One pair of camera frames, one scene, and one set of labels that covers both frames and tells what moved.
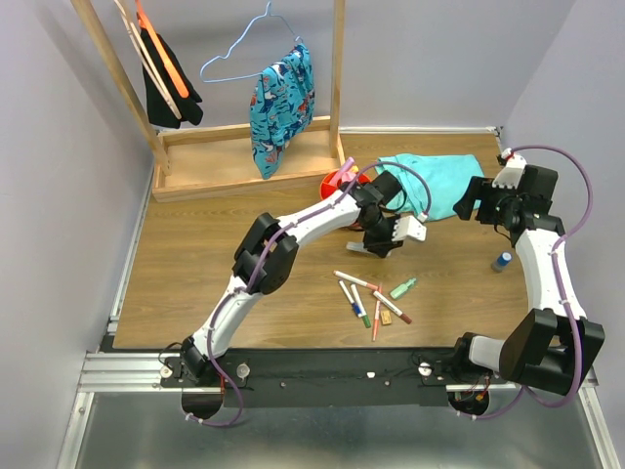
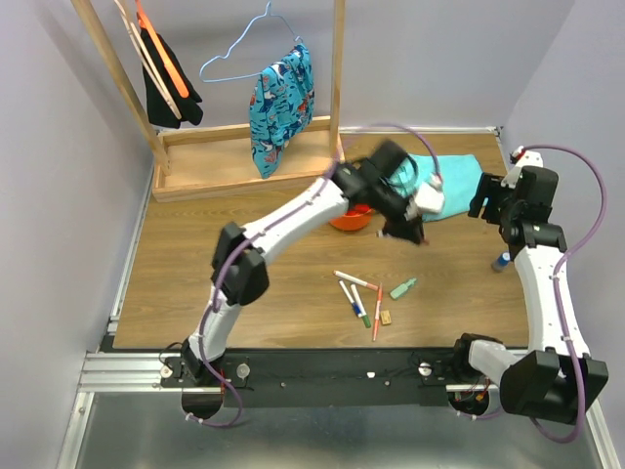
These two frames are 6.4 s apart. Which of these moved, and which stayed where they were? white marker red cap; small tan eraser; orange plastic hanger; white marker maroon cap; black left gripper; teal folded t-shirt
Moved: white marker maroon cap; black left gripper
Stayed: white marker red cap; small tan eraser; teal folded t-shirt; orange plastic hanger
